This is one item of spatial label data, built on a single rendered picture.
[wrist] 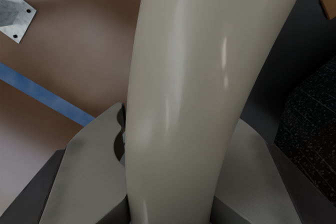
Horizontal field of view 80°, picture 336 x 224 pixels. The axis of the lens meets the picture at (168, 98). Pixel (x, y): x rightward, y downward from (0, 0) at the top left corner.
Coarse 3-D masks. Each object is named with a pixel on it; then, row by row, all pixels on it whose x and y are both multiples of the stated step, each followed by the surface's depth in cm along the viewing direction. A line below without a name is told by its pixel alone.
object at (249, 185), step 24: (240, 120) 10; (240, 144) 9; (264, 144) 9; (240, 168) 8; (264, 168) 8; (216, 192) 7; (240, 192) 7; (264, 192) 7; (216, 216) 7; (240, 216) 6; (264, 216) 6; (288, 216) 6
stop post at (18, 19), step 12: (0, 0) 89; (12, 0) 90; (24, 0) 91; (0, 12) 83; (12, 12) 89; (24, 12) 92; (0, 24) 88; (12, 24) 95; (24, 24) 95; (12, 36) 97
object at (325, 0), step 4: (320, 0) 87; (324, 0) 86; (328, 0) 86; (332, 0) 86; (324, 4) 86; (328, 4) 86; (332, 4) 86; (324, 8) 88; (328, 8) 87; (332, 8) 87; (328, 12) 88; (332, 12) 88; (328, 16) 89; (332, 16) 88
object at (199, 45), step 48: (144, 0) 4; (192, 0) 3; (240, 0) 3; (288, 0) 3; (144, 48) 4; (192, 48) 3; (240, 48) 3; (144, 96) 4; (192, 96) 4; (240, 96) 4; (144, 144) 5; (192, 144) 4; (144, 192) 5; (192, 192) 5
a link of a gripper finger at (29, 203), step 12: (60, 156) 8; (48, 168) 8; (36, 180) 7; (48, 180) 7; (24, 192) 7; (36, 192) 7; (48, 192) 7; (12, 204) 7; (24, 204) 7; (36, 204) 7; (0, 216) 6; (12, 216) 6; (24, 216) 6; (36, 216) 6
